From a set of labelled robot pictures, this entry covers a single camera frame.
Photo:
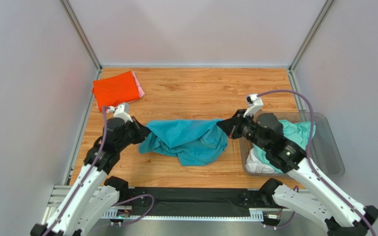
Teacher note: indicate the clear plastic bin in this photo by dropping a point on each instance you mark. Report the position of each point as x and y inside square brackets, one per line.
[324, 150]

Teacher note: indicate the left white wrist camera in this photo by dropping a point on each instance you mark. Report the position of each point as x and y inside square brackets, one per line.
[120, 111]

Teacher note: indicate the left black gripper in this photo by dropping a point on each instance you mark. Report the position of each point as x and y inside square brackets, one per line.
[142, 131]

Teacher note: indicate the pink folded t-shirt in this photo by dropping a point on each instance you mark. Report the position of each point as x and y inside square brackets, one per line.
[139, 87]

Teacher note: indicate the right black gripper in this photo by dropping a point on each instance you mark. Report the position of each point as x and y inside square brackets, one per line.
[236, 124]

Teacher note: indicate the left aluminium frame post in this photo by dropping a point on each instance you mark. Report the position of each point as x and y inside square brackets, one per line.
[68, 8]

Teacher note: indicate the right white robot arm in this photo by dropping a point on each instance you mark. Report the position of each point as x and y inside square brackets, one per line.
[332, 209]

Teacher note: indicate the mint green t-shirt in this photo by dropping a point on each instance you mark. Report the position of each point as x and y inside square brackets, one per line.
[296, 132]

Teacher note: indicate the aluminium frame post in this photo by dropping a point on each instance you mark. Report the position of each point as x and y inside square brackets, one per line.
[328, 4]
[68, 8]

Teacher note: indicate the white t-shirt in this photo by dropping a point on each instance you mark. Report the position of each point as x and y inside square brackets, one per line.
[256, 163]

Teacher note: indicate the orange folded t-shirt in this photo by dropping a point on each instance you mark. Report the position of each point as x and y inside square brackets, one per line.
[115, 90]

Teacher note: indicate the right aluminium frame post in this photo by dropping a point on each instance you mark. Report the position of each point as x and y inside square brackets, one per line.
[328, 4]

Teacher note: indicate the teal blue t-shirt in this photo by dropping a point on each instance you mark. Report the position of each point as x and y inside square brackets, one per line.
[193, 142]

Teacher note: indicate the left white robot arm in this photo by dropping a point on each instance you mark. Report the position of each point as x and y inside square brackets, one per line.
[94, 192]

